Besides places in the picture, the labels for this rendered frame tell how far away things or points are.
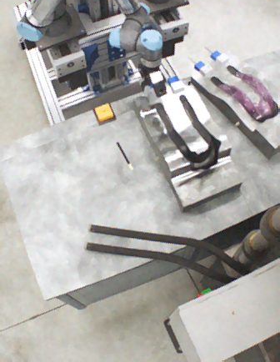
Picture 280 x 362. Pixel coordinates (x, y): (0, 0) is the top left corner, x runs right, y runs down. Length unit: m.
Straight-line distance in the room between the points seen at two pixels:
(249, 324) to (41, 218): 1.03
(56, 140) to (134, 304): 1.05
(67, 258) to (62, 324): 0.85
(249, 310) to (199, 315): 0.11
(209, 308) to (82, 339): 1.55
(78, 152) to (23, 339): 1.21
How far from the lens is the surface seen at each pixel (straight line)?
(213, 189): 1.65
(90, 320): 2.41
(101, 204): 1.69
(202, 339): 0.93
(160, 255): 1.55
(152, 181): 1.71
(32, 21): 1.62
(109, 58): 2.10
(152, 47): 1.51
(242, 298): 0.95
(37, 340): 2.47
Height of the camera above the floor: 2.39
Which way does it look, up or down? 67 degrees down
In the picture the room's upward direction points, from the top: 2 degrees counter-clockwise
